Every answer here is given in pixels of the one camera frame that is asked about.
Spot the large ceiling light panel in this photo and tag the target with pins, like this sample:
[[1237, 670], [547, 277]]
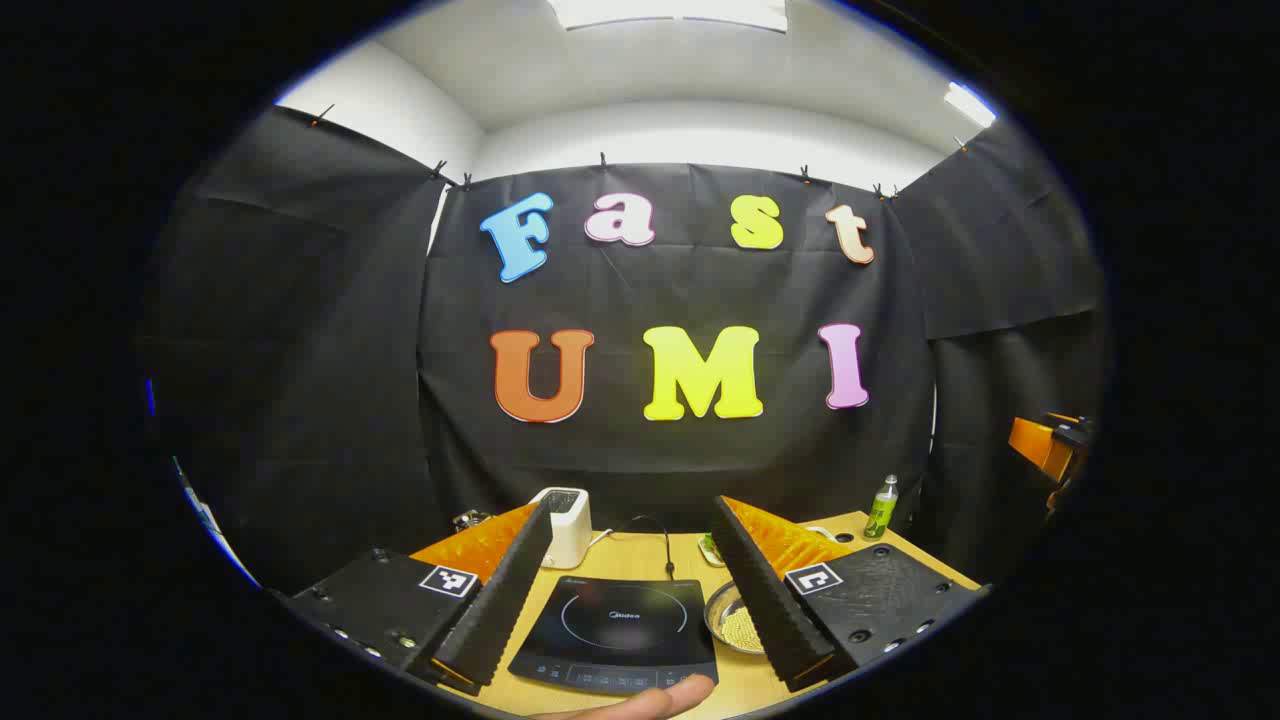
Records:
[[670, 12]]

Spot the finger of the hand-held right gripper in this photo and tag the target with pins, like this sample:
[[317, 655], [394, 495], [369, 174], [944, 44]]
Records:
[[1035, 445]]

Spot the green label plastic bottle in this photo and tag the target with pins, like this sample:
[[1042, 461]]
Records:
[[881, 515]]

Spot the black backdrop cloth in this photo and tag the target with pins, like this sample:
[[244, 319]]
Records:
[[700, 290]]

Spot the steel pot with beans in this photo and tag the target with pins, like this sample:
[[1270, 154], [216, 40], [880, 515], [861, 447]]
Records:
[[735, 625]]

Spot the black induction cooktop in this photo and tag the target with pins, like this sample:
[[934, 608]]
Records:
[[620, 620]]

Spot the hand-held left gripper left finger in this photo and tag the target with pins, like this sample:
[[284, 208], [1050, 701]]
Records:
[[500, 600]]

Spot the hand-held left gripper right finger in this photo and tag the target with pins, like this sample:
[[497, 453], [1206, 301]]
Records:
[[765, 600]]

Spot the small ceiling light panel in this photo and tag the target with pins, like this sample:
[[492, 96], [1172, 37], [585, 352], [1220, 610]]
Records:
[[968, 103]]

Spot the white toaster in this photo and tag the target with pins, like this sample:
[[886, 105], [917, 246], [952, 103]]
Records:
[[570, 525]]

